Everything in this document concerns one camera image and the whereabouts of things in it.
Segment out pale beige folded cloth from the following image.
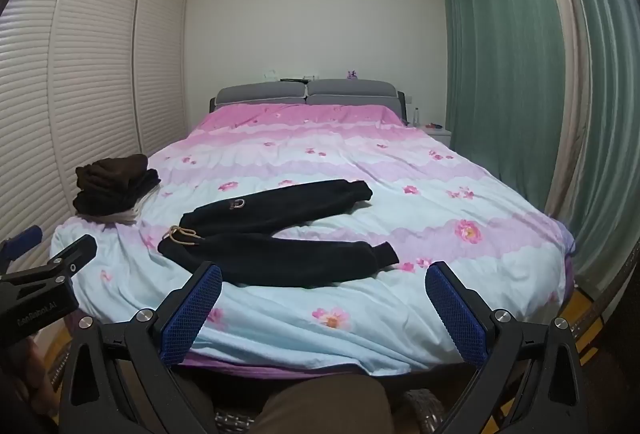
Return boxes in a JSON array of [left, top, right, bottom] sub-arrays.
[[98, 205, 145, 226]]

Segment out green curtain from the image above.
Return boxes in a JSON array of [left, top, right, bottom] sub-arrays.
[[549, 0, 640, 267], [439, 0, 568, 197]]

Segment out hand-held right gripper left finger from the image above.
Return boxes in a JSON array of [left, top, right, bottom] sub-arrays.
[[60, 261, 223, 434]]

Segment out grey headboard cushion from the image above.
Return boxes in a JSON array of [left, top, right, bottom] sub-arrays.
[[305, 78, 402, 108], [215, 83, 307, 106]]

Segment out black pants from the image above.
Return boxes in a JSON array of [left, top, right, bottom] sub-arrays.
[[157, 179, 400, 288]]

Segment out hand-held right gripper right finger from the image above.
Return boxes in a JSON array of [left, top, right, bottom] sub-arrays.
[[424, 261, 597, 434]]

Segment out white louvered wardrobe door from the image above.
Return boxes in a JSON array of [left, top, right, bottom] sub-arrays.
[[49, 0, 147, 217], [0, 0, 85, 265], [134, 0, 190, 156]]

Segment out beige curtain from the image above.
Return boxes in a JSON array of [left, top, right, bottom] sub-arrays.
[[524, 0, 603, 237]]

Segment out grey ribbed wheel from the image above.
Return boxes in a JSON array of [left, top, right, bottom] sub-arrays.
[[402, 389, 447, 434]]

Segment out black folded cloth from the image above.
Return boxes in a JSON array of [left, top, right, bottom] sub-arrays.
[[73, 168, 161, 218]]

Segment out dark brown folded cloth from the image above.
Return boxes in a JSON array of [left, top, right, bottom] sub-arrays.
[[75, 153, 150, 195]]

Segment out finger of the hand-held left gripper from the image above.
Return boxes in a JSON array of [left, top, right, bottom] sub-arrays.
[[0, 225, 44, 261], [0, 234, 98, 285]]

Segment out white nightstand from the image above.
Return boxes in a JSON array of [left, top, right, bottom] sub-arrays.
[[406, 122, 454, 146]]

